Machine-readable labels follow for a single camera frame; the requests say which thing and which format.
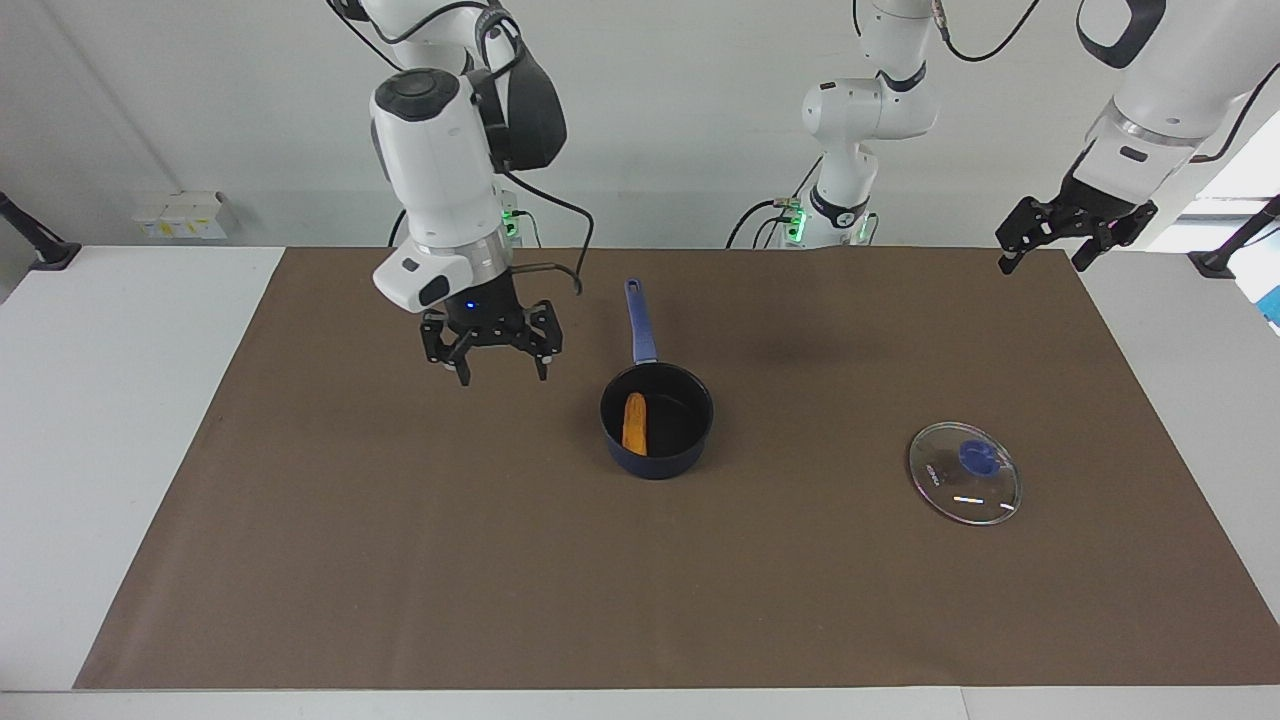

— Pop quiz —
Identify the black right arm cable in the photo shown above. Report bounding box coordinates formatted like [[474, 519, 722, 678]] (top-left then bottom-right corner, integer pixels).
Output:
[[330, 0, 597, 298]]

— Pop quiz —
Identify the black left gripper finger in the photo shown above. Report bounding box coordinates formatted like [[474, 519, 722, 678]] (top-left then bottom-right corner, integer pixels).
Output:
[[1071, 202, 1159, 272], [996, 196, 1063, 277]]

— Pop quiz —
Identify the black left base cable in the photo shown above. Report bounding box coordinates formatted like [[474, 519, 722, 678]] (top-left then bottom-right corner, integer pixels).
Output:
[[726, 155, 826, 250]]

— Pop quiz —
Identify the glass lid with blue knob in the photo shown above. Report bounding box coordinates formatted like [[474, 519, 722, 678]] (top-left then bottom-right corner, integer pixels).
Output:
[[907, 420, 1022, 528]]

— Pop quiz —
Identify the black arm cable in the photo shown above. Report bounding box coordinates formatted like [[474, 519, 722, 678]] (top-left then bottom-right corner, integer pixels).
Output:
[[330, 0, 597, 298], [934, 0, 1047, 63]]

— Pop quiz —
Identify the white wall socket box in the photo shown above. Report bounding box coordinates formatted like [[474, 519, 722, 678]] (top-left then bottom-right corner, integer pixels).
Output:
[[132, 190, 230, 242]]

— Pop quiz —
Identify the dark blue saucepan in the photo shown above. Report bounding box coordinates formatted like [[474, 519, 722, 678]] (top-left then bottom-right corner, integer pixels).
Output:
[[599, 278, 716, 482]]

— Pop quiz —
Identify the brown table mat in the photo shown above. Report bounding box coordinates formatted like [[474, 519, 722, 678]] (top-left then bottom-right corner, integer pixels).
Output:
[[74, 247, 1280, 691]]

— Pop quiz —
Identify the black clamp mount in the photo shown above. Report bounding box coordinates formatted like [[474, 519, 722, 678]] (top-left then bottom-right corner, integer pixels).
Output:
[[0, 190, 83, 272], [1188, 195, 1280, 280]]

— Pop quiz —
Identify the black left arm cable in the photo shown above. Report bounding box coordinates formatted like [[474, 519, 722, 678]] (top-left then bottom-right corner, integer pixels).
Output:
[[934, 0, 1047, 63]]

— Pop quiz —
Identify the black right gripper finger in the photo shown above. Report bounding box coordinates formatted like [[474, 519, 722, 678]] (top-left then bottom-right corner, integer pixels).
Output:
[[510, 299, 565, 383], [419, 309, 478, 388]]

